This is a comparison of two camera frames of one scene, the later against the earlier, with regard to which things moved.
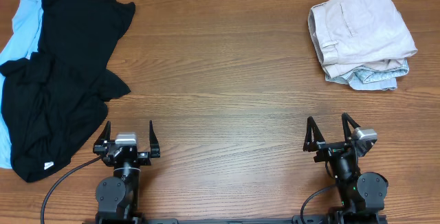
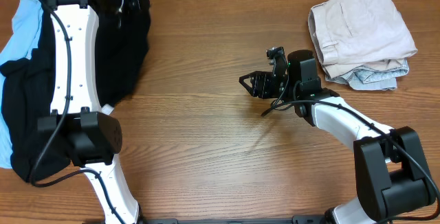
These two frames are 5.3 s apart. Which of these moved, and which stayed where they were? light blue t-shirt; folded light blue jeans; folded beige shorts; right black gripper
Moved: right black gripper
Stayed: folded light blue jeans; folded beige shorts; light blue t-shirt
